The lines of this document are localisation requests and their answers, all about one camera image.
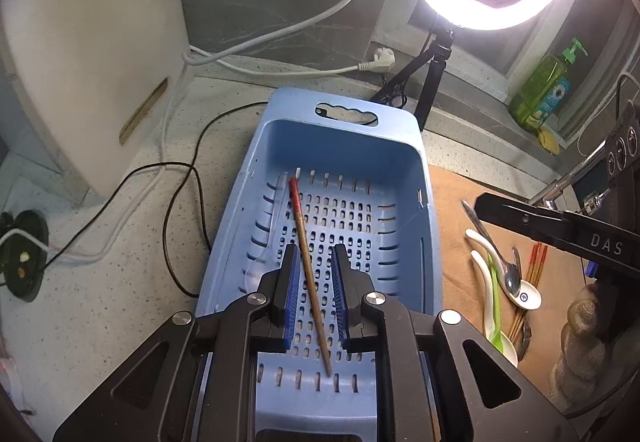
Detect metal fork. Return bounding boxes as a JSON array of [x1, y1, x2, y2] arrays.
[[517, 319, 533, 363]]

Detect green dish soap bottle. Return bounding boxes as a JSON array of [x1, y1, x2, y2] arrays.
[[509, 38, 587, 132]]

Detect black power socket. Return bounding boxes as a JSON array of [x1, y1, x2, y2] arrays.
[[0, 211, 50, 299]]

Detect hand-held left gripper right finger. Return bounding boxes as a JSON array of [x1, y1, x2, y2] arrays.
[[330, 243, 581, 442]]

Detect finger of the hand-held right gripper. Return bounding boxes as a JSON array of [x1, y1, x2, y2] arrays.
[[474, 192, 568, 248]]

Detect white appliance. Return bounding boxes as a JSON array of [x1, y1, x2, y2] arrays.
[[0, 0, 191, 195]]

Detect green plastic spoon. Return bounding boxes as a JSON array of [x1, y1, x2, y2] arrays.
[[484, 257, 507, 353]]

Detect blue plastic basket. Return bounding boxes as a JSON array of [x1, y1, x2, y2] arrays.
[[194, 87, 443, 442]]

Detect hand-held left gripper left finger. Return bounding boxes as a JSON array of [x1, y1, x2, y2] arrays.
[[52, 244, 301, 442]]

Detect orange mat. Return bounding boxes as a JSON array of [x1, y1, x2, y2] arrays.
[[427, 164, 601, 393]]

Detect yellow sponge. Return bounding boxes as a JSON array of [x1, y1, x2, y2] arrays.
[[537, 129, 562, 155]]

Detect black tripod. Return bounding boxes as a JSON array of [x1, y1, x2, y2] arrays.
[[370, 17, 456, 133]]

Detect person's right hand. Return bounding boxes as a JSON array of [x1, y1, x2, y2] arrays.
[[550, 283, 618, 418]]

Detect thin black cable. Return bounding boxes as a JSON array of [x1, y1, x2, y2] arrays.
[[42, 102, 378, 298]]

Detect dark blue box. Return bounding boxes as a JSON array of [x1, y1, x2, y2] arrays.
[[575, 162, 608, 205]]

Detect metal faucet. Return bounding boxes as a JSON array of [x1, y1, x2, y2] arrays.
[[529, 142, 613, 215]]

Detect metal spoon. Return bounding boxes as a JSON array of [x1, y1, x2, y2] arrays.
[[461, 200, 523, 298]]

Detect white ceramic spoon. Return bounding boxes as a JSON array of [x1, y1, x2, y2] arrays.
[[465, 228, 543, 312], [470, 249, 520, 369]]

